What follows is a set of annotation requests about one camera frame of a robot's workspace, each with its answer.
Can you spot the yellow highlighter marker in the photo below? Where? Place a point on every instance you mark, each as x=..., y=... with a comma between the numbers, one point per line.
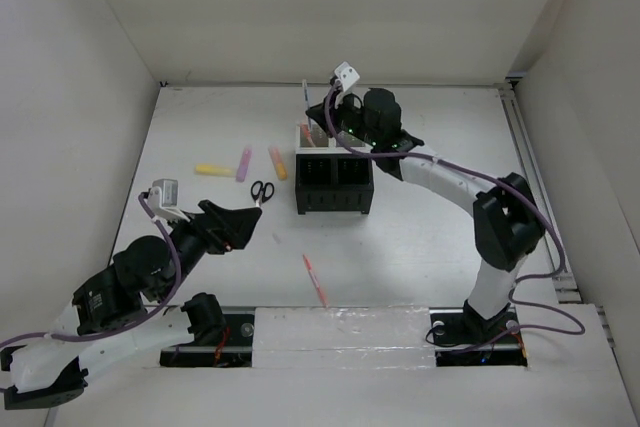
x=214, y=170

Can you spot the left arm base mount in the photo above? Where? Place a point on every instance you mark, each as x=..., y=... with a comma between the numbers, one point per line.
x=231, y=348

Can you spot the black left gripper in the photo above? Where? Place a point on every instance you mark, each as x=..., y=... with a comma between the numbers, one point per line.
x=223, y=228

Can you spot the black handled scissors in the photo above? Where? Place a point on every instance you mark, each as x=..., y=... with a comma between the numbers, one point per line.
x=261, y=192

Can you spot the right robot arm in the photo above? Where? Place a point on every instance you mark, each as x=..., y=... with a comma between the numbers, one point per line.
x=506, y=231

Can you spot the aluminium rail right side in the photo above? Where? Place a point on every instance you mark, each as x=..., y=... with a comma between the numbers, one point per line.
x=565, y=285

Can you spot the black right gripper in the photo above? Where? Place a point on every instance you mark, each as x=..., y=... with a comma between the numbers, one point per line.
x=336, y=109

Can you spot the red pen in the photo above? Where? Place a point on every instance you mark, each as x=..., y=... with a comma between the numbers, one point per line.
x=305, y=137
x=320, y=292

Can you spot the purple highlighter marker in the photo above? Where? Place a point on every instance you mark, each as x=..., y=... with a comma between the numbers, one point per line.
x=242, y=169

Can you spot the white slotted organizer box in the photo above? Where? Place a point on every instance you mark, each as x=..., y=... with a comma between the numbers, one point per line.
x=326, y=145

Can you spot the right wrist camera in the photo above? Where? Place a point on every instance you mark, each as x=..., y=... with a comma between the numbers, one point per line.
x=345, y=76

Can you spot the orange highlighter marker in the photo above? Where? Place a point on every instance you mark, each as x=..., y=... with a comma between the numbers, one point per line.
x=278, y=163

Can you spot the black slotted organizer box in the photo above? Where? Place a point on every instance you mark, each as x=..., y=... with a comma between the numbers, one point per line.
x=333, y=183

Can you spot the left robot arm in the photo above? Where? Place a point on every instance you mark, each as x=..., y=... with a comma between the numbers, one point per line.
x=123, y=309

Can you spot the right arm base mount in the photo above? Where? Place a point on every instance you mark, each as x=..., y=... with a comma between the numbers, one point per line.
x=461, y=341

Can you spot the blue highlighter pen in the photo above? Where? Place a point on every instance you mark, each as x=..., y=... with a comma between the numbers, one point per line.
x=307, y=103

